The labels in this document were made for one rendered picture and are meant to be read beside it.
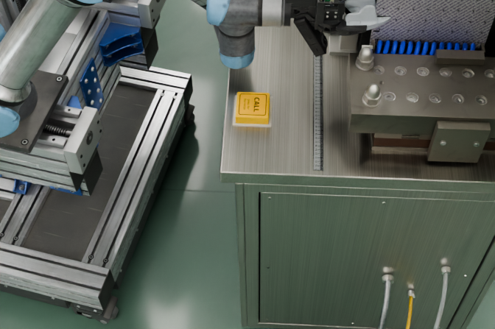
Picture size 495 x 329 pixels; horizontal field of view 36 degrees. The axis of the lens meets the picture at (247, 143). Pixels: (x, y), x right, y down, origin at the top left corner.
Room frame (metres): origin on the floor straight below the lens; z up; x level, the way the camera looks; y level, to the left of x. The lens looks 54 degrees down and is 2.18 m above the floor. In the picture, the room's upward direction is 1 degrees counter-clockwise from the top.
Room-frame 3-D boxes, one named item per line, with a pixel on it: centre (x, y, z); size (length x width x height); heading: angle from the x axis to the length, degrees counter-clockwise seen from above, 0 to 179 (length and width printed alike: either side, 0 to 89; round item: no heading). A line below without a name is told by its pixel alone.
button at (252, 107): (1.01, -0.01, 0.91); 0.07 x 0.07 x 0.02; 86
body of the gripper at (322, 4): (1.10, -0.14, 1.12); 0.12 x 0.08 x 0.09; 86
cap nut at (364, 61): (1.03, -0.24, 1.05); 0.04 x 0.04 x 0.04
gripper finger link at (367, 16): (1.08, -0.24, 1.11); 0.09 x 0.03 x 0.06; 85
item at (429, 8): (1.09, -0.38, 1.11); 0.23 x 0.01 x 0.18; 86
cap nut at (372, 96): (0.93, -0.24, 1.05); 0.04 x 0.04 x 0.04
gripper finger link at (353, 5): (1.11, -0.25, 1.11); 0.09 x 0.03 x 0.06; 87
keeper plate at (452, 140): (0.87, -0.41, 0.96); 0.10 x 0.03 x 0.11; 86
